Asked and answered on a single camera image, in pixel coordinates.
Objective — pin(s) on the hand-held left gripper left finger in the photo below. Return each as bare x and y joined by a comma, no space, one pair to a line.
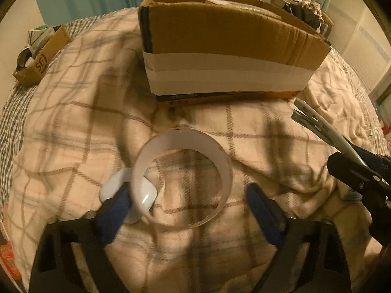
110,215

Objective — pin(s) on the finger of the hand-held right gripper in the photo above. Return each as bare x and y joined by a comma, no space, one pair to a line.
368,157
356,171

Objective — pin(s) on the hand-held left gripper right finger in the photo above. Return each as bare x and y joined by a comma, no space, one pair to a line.
266,216

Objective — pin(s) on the white plastic case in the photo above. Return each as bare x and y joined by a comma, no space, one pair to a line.
114,184

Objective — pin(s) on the grey white hand tool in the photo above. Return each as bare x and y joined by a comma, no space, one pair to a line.
317,122

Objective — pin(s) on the clear tape roll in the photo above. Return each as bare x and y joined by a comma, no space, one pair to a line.
180,146

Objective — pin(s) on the large taped cardboard box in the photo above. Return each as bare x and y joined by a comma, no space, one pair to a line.
232,58

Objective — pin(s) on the patterned quilted bedspread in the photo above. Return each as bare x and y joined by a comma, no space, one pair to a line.
354,91

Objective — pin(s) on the beige plaid blanket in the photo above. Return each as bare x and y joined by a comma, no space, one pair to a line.
91,122

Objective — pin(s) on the orange packet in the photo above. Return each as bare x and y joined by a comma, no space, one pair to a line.
9,261

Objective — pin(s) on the grey gingham bedsheet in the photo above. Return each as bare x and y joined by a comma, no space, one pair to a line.
18,113

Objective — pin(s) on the dark clothes pile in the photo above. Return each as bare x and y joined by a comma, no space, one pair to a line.
305,13

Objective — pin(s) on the small printed cardboard box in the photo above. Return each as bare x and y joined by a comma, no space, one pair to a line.
45,58

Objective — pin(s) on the white green carton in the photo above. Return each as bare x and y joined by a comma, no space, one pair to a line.
39,35

